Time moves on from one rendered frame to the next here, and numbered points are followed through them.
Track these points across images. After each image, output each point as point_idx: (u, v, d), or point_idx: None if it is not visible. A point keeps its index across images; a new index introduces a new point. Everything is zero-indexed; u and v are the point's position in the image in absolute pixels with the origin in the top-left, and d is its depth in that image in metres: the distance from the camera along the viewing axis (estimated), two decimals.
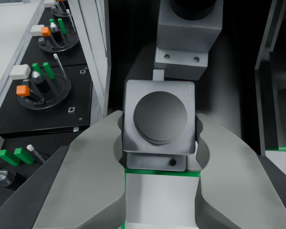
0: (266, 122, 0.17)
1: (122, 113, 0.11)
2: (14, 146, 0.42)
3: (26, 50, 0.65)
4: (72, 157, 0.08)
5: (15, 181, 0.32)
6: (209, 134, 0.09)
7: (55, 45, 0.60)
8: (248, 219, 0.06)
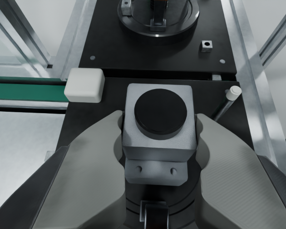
0: None
1: (122, 113, 0.11)
2: (123, 92, 0.26)
3: None
4: (72, 157, 0.08)
5: None
6: (209, 134, 0.09)
7: None
8: (248, 219, 0.06)
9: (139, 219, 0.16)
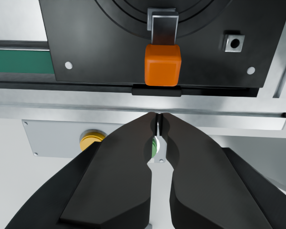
0: None
1: (156, 115, 0.11)
2: None
3: None
4: (103, 153, 0.08)
5: None
6: (177, 132, 0.10)
7: None
8: (221, 213, 0.06)
9: (146, 28, 0.16)
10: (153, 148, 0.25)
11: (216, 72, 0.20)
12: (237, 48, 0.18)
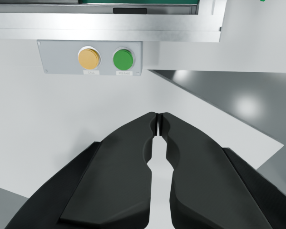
0: None
1: (156, 115, 0.11)
2: None
3: None
4: (103, 153, 0.08)
5: None
6: (177, 132, 0.10)
7: None
8: (221, 213, 0.06)
9: None
10: (130, 58, 0.36)
11: None
12: None
